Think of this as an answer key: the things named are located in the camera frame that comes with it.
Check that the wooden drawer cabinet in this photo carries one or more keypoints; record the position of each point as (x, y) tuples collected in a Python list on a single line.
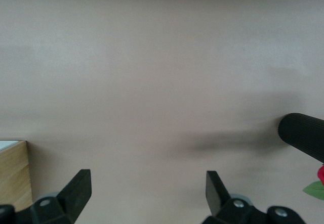
[(15, 173)]

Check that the red artificial flower green leaf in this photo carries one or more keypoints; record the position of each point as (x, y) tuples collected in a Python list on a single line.
[(315, 188)]

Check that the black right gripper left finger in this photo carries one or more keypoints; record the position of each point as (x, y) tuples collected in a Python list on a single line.
[(76, 191)]

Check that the black ribbed cylinder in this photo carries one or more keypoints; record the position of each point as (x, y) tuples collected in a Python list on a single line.
[(301, 133)]

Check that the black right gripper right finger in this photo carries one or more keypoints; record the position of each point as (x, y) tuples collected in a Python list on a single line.
[(215, 193)]

